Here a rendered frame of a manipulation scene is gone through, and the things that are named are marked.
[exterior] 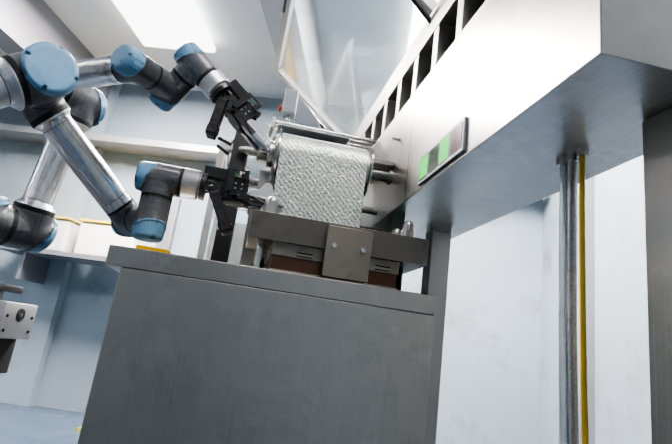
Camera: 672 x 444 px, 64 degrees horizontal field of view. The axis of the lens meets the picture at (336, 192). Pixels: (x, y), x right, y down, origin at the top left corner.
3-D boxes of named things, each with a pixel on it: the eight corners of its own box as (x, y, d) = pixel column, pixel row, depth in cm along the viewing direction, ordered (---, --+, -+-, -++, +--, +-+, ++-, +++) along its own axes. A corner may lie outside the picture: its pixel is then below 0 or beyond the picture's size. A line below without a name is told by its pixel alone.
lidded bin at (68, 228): (89, 261, 481) (97, 229, 489) (63, 252, 438) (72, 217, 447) (33, 254, 485) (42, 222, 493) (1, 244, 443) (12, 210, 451)
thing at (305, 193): (265, 233, 136) (277, 164, 141) (356, 248, 140) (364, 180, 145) (266, 232, 136) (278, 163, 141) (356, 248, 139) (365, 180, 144)
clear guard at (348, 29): (278, 68, 251) (279, 67, 251) (352, 146, 248) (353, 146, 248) (313, -109, 151) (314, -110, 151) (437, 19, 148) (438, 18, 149)
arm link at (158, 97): (133, 83, 146) (161, 54, 145) (162, 101, 156) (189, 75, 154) (142, 100, 142) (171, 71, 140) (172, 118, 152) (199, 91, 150)
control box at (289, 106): (277, 117, 214) (281, 94, 217) (294, 120, 214) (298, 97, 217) (277, 110, 207) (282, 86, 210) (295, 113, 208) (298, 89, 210)
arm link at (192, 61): (178, 63, 153) (199, 42, 152) (203, 92, 152) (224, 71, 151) (165, 58, 145) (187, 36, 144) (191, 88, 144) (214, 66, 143)
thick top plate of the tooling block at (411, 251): (245, 247, 130) (249, 223, 132) (404, 273, 136) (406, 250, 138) (248, 235, 115) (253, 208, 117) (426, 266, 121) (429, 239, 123)
